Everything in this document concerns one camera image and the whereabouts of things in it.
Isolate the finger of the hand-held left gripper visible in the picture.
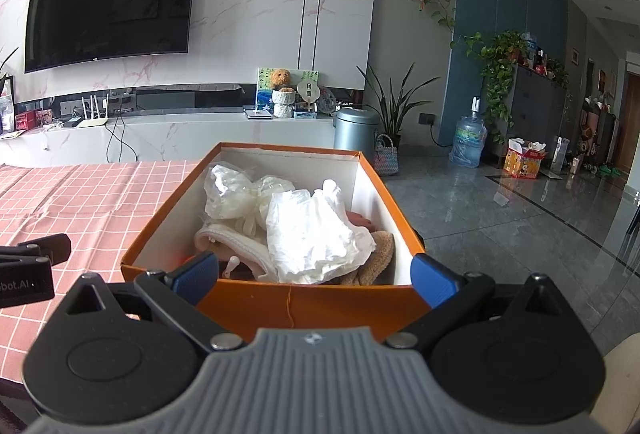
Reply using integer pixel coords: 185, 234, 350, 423
0, 234, 72, 265

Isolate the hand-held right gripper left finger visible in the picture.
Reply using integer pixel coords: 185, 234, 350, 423
67, 251, 244, 350

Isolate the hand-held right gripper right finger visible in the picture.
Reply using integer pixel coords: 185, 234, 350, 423
386, 254, 571, 348

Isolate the white cream towel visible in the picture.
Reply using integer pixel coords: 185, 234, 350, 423
193, 221, 276, 280

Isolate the brown plush towel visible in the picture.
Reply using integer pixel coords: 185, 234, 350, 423
339, 229, 396, 288

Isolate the white ribbon bundle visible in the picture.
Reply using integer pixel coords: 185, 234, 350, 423
202, 163, 297, 235

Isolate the brown bear-shaped sponge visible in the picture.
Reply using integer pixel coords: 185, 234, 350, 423
347, 210, 374, 233

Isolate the orange cardboard box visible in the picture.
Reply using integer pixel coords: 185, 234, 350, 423
120, 141, 426, 341

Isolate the white paper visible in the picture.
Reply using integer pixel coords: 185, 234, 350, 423
264, 179, 377, 286

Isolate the purple rug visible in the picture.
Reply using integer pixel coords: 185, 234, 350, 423
0, 379, 32, 434

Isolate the woven basket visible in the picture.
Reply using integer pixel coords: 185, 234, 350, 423
372, 133, 401, 176

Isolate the white wifi router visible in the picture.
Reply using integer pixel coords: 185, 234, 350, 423
74, 95, 110, 128

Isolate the blue water jug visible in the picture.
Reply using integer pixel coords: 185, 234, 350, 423
448, 96, 489, 169

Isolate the red printed gift box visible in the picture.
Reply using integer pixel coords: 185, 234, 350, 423
502, 137, 549, 179

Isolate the grey-blue trash can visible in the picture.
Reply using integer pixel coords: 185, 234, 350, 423
332, 108, 381, 165

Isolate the long-leaf potted plant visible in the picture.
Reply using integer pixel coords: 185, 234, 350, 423
355, 61, 441, 150

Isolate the green painted canvas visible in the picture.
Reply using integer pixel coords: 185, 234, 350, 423
255, 66, 320, 118

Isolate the dark grey cabinet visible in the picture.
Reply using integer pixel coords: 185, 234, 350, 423
482, 64, 569, 166

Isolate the decorated display plate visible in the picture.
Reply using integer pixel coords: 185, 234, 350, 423
319, 87, 341, 114

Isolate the round paper fan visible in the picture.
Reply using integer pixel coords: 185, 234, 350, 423
297, 79, 323, 115

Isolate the trailing pothos plant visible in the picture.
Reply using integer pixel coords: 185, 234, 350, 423
449, 29, 529, 145

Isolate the black power cable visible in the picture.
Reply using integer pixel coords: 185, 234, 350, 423
104, 114, 126, 163

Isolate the black photo frame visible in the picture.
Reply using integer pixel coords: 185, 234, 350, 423
0, 74, 15, 134

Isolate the black wall television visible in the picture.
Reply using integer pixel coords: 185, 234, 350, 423
24, 0, 201, 74

